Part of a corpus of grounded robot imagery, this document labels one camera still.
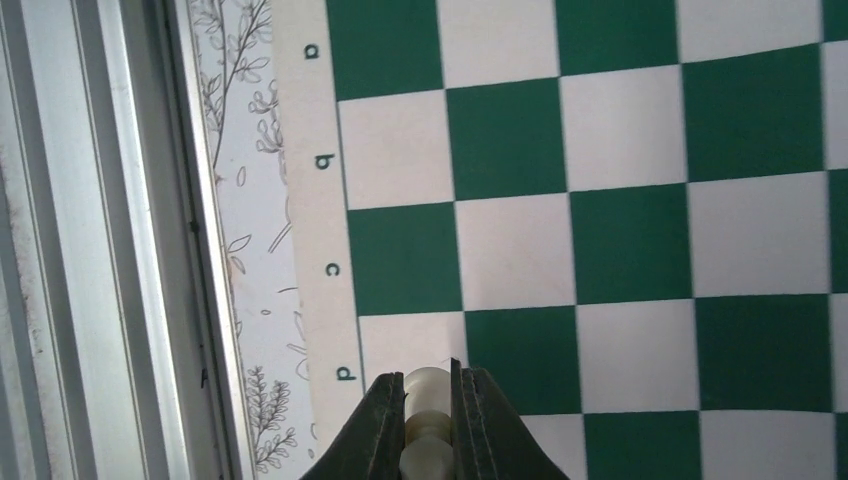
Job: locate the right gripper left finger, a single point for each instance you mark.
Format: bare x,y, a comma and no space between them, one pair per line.
370,443

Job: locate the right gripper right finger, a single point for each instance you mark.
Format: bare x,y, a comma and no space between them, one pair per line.
489,438

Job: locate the white chess piece king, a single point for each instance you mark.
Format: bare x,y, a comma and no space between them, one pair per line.
428,452

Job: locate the green white chess board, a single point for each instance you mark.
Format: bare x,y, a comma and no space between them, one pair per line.
633,214

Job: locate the floral patterned table mat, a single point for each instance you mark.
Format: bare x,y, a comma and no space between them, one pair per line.
246,147

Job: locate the aluminium rail frame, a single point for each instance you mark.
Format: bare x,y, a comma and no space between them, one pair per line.
119,357

